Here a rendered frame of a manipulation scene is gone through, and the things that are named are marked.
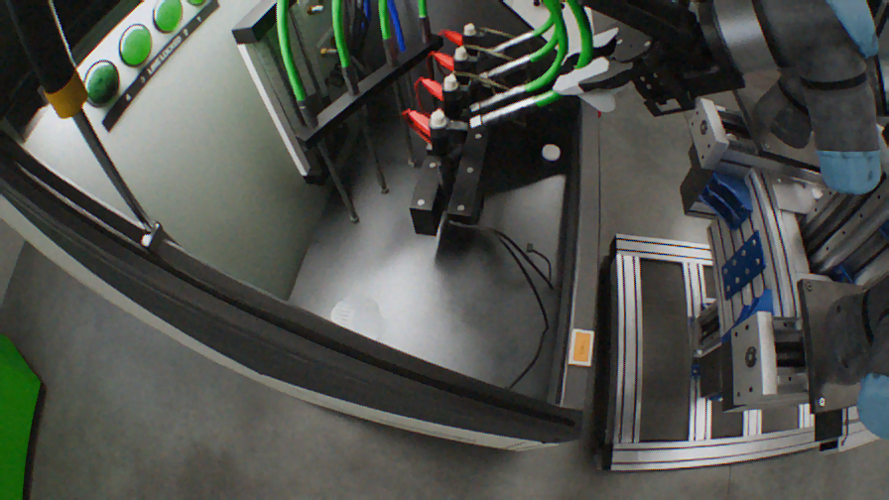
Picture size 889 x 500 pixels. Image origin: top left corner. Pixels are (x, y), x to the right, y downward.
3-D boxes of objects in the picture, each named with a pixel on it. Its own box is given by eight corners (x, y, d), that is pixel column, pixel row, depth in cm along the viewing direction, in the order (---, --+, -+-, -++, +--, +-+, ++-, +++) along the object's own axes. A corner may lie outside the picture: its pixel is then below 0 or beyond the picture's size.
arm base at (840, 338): (861, 302, 42) (894, 277, 34) (871, 381, 35) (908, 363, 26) (818, 298, 44) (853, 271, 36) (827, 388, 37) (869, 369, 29)
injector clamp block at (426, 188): (472, 261, 76) (470, 215, 63) (420, 253, 78) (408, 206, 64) (498, 131, 92) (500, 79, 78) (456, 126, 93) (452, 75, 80)
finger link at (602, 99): (576, 131, 44) (642, 107, 37) (543, 99, 42) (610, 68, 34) (579, 112, 45) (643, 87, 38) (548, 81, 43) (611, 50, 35)
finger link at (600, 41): (586, 92, 46) (644, 82, 38) (555, 61, 43) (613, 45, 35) (593, 74, 46) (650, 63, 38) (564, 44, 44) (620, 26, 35)
